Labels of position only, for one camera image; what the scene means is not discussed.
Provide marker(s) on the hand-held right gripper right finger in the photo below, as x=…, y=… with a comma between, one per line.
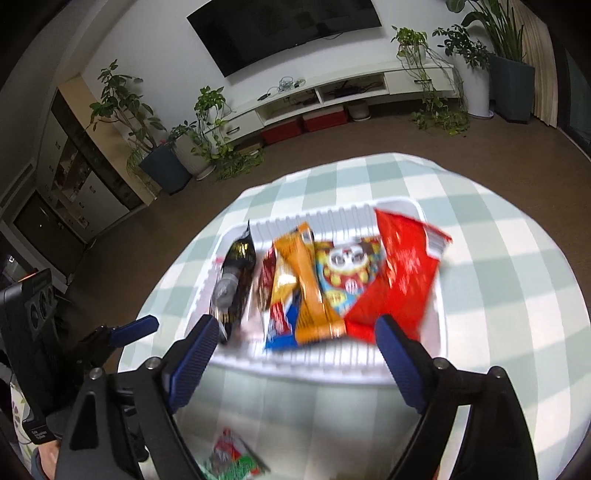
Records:
x=397, y=355

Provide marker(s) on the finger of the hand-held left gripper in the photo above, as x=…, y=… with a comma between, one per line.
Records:
x=136, y=328

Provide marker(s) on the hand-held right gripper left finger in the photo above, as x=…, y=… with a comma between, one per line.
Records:
x=194, y=360

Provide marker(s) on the white plastic tray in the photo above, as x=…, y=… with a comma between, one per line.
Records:
x=346, y=364

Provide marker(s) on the large red snack bag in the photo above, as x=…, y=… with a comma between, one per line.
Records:
x=406, y=277

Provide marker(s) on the black snack packet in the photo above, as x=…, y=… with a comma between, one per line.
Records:
x=235, y=277

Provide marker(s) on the dark blue snack packet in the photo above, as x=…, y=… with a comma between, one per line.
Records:
x=281, y=325

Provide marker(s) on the orange snack packet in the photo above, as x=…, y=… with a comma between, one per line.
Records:
x=304, y=286

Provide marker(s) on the pink snack packet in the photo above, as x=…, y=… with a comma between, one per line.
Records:
x=250, y=330

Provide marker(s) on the blue cartoon snack packet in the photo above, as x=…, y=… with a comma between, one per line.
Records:
x=346, y=277

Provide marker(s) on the red green snack packet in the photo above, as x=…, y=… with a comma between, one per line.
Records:
x=233, y=457

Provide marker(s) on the green checkered tablecloth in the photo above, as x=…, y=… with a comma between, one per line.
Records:
x=508, y=277

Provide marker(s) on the tall plant in dark pot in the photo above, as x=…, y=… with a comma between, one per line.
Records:
x=161, y=168

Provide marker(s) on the wooden display cabinet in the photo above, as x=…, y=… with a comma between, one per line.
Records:
x=78, y=166

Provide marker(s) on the leafy plant in white pot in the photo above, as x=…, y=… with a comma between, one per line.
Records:
x=189, y=152

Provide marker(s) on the trailing floor plant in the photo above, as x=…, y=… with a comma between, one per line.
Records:
x=240, y=164

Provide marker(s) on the red storage box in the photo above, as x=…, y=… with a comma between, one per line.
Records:
x=325, y=120
x=281, y=132

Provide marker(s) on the small white pot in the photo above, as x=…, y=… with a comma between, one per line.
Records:
x=358, y=110

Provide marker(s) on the hanging vine plant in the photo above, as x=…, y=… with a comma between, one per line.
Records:
x=429, y=106

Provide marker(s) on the white low cabinet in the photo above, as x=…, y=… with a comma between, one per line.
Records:
x=286, y=106

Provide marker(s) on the bushy plant in white pot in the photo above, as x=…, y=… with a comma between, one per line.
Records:
x=478, y=87

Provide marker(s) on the broad-leaf plant in dark pot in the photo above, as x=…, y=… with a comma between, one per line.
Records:
x=510, y=87

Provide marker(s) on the wooden slat panel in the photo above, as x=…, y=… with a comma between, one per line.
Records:
x=542, y=69

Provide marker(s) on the black wall television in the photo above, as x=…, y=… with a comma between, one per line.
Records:
x=286, y=32

